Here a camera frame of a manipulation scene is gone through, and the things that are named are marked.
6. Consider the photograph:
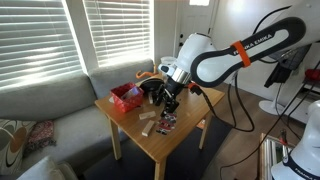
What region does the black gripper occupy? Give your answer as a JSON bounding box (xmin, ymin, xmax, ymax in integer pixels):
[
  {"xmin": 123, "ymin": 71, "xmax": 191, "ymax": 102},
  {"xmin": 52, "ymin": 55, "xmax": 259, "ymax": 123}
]
[{"xmin": 153, "ymin": 77, "xmax": 184, "ymax": 116}]

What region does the wooden block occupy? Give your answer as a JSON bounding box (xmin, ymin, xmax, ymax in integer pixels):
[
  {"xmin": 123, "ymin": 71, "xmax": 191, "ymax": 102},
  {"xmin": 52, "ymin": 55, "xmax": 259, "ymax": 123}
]
[
  {"xmin": 139, "ymin": 111, "xmax": 156, "ymax": 120},
  {"xmin": 142, "ymin": 120, "xmax": 155, "ymax": 137}
]

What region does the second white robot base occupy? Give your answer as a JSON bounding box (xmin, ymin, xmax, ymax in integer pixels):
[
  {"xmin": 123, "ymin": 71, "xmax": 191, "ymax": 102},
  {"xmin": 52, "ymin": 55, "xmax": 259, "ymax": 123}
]
[{"xmin": 271, "ymin": 100, "xmax": 320, "ymax": 180}]

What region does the white franka robot arm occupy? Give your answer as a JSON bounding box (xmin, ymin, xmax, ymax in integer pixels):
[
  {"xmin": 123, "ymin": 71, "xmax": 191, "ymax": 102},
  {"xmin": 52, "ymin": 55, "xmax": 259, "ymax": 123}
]
[{"xmin": 154, "ymin": 0, "xmax": 320, "ymax": 115}]

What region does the black ping pong paddle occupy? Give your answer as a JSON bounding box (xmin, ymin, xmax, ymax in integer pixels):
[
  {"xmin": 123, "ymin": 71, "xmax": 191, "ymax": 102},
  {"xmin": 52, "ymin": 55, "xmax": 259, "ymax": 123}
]
[{"xmin": 140, "ymin": 78, "xmax": 164, "ymax": 104}]

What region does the red basket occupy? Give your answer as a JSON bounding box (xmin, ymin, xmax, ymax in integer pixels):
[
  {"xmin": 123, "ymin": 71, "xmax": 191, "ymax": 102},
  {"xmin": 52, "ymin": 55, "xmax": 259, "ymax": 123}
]
[{"xmin": 111, "ymin": 82, "xmax": 144, "ymax": 112}]

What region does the orange curved hook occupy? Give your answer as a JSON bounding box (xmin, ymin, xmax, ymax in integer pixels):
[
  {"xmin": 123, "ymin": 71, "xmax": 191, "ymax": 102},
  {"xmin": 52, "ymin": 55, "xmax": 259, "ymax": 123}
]
[{"xmin": 135, "ymin": 65, "xmax": 158, "ymax": 79}]

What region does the wooden side table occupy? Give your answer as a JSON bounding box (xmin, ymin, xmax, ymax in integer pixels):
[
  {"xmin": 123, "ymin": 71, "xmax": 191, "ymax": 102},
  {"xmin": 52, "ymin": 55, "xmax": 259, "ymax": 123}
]
[{"xmin": 94, "ymin": 73, "xmax": 226, "ymax": 180}]

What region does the clear plastic pitcher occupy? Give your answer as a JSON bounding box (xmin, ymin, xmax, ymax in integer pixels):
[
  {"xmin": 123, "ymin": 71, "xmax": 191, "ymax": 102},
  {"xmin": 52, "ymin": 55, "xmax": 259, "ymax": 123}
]
[{"xmin": 160, "ymin": 56, "xmax": 176, "ymax": 66}]

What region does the black floor mat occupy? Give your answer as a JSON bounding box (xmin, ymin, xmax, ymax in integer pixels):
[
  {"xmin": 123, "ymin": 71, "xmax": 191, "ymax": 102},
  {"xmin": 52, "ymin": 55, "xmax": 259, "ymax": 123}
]
[{"xmin": 82, "ymin": 115, "xmax": 234, "ymax": 180}]

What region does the grey sofa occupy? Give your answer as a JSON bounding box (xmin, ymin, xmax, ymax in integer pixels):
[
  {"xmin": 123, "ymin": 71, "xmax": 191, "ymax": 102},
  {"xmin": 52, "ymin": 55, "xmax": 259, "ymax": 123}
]
[{"xmin": 0, "ymin": 58, "xmax": 155, "ymax": 180}]

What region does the red patterned cloth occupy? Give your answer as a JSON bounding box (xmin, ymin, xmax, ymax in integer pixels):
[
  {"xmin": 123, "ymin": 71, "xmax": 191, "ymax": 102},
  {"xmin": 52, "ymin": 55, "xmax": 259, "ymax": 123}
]
[{"xmin": 24, "ymin": 120, "xmax": 56, "ymax": 156}]

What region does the patterned cushion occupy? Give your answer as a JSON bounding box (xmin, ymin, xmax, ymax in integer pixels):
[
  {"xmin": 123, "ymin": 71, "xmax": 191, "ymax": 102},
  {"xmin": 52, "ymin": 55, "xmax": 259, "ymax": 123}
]
[{"xmin": 0, "ymin": 119, "xmax": 35, "ymax": 175}]

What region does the black cable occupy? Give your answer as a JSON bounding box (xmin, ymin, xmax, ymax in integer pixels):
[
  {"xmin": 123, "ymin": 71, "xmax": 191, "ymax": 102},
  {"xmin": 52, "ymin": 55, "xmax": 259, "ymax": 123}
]
[{"xmin": 199, "ymin": 59, "xmax": 320, "ymax": 180}]

